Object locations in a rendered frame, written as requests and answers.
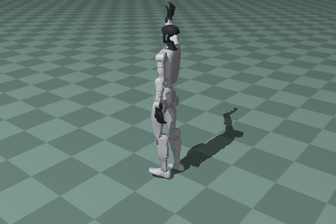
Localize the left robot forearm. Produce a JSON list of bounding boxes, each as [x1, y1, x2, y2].
[[154, 78, 164, 109]]

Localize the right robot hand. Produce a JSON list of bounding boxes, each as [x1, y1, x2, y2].
[[165, 2, 175, 23]]

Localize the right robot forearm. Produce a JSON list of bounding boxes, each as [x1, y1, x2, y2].
[[164, 19, 179, 40]]

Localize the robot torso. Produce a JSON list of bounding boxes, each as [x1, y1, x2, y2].
[[158, 46, 181, 106]]

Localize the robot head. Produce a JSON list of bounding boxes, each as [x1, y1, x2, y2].
[[161, 25, 180, 51]]

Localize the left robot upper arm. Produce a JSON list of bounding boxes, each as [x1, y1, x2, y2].
[[155, 52, 167, 85]]

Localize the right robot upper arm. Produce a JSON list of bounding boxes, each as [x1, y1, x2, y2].
[[170, 35, 180, 49]]

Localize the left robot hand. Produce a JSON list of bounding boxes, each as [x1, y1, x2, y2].
[[155, 103, 167, 124]]

